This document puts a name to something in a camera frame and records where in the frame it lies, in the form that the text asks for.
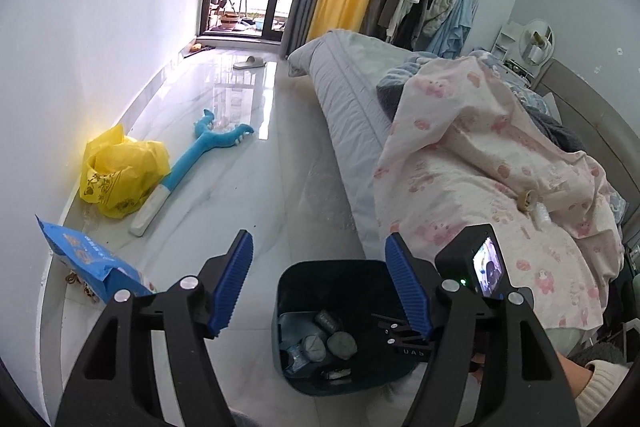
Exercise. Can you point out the brown basin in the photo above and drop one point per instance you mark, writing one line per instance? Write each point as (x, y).
(230, 21)

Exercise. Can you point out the yellow plastic bag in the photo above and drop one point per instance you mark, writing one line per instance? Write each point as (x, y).
(120, 172)

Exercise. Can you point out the person's right hand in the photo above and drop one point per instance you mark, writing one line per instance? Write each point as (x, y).
(477, 361)

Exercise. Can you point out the blue patterned quilt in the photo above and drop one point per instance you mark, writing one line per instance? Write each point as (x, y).
(405, 69)

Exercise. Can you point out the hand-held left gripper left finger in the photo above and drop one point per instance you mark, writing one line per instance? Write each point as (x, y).
(232, 287)

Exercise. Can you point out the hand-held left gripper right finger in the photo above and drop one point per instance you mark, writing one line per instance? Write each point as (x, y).
(407, 292)

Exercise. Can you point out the round vanity mirror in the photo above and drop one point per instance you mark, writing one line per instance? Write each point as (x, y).
(535, 42)

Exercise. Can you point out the silver crumpled wrapper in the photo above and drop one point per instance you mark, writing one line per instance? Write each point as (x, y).
(327, 319)

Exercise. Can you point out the blue snack bag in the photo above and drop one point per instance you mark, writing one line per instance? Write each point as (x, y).
(85, 257)

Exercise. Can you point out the person's right forearm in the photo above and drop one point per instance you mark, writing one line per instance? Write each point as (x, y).
(595, 387)

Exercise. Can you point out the grey crumpled paper ball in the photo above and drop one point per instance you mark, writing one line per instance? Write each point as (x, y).
(315, 347)

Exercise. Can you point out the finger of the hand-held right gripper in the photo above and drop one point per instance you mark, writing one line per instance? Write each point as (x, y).
(390, 321)
(400, 339)

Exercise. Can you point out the light blue shirt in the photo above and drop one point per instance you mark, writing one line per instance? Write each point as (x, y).
(455, 27)

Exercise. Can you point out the light blue basin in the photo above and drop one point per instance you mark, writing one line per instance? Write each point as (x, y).
(261, 25)

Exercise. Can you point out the white slipper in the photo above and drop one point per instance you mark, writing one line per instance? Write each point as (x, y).
(249, 63)

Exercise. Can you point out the small orange object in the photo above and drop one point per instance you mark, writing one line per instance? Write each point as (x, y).
(196, 47)

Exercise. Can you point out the cream jacket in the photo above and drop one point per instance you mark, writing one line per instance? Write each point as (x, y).
(447, 7)

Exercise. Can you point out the dark teal trash bin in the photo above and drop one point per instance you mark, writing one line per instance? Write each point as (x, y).
(320, 282)

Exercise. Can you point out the brown tape roll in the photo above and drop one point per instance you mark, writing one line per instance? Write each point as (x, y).
(528, 201)

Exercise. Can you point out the pink printed blanket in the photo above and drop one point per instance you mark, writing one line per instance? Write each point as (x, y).
(475, 157)

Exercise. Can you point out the person's grey fuzzy clothing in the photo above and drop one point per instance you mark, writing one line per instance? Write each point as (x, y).
(600, 352)

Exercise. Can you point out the white dresser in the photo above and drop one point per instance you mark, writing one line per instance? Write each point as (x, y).
(505, 52)

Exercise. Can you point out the blue dinosaur grabber toy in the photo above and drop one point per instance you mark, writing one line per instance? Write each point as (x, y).
(195, 157)

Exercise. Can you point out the clear plastic bottle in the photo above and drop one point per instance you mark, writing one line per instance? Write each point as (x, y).
(295, 349)

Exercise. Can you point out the grey upholstered bed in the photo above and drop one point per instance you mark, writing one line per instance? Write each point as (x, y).
(345, 107)

